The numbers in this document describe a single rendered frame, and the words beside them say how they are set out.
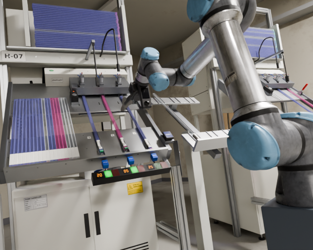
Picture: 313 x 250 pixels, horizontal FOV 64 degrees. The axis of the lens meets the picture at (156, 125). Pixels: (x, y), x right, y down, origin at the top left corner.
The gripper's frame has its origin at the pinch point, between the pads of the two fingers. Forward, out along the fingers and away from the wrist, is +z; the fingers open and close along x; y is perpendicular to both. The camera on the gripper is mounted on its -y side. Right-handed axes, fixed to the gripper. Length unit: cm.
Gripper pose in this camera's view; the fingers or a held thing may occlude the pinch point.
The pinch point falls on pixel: (135, 111)
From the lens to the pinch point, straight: 130.1
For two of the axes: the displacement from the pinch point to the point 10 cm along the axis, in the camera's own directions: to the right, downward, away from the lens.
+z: -2.7, 6.4, 7.2
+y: -3.2, -7.6, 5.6
